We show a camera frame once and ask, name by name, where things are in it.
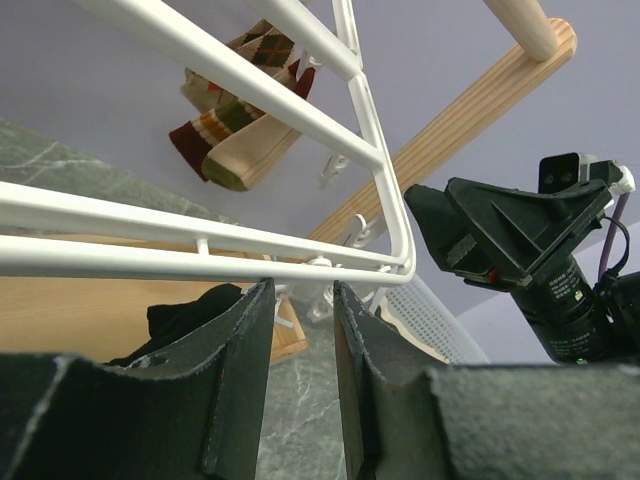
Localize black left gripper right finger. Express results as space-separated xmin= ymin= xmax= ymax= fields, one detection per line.
xmin=334 ymin=282 xmax=639 ymax=479

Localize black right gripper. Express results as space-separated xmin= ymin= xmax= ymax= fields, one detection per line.
xmin=404 ymin=178 xmax=613 ymax=364

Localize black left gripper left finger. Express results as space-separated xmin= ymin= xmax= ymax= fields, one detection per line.
xmin=1 ymin=279 xmax=275 ymax=479

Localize black underwear shorts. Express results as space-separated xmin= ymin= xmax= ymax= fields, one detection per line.
xmin=107 ymin=283 xmax=243 ymax=367

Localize white plastic clip hanger frame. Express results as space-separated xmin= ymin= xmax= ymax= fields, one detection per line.
xmin=1 ymin=1 xmax=416 ymax=285

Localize white plastic clothes peg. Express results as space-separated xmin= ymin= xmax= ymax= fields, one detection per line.
xmin=275 ymin=281 xmax=334 ymax=323

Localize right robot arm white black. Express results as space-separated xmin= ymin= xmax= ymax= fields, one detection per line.
xmin=404 ymin=178 xmax=639 ymax=364

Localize white perforated plastic basket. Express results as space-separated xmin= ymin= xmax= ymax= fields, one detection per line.
xmin=377 ymin=275 xmax=489 ymax=365

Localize wooden clothes rack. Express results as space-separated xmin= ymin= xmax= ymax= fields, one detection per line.
xmin=0 ymin=0 xmax=579 ymax=366

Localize brown patterned sock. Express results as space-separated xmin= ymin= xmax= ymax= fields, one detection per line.
xmin=169 ymin=20 xmax=316 ymax=192

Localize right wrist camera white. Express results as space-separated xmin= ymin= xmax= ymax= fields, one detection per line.
xmin=538 ymin=152 xmax=636 ymax=196

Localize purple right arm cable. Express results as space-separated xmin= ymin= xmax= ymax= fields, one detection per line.
xmin=597 ymin=197 xmax=631 ymax=276

